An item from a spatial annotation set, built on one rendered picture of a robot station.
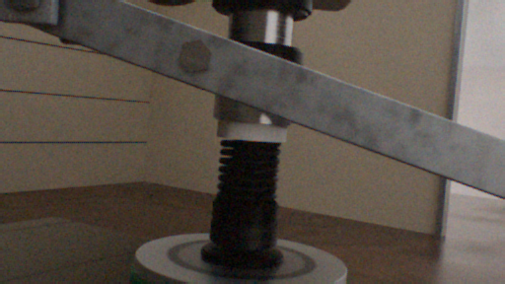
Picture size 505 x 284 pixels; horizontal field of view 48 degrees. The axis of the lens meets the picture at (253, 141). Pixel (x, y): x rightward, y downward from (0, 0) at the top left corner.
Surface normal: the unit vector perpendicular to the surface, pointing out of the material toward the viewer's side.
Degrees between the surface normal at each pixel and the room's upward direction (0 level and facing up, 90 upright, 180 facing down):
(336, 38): 90
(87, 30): 90
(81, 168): 90
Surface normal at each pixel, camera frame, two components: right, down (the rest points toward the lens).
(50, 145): 0.83, 0.10
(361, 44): -0.55, 0.00
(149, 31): 0.00, 0.05
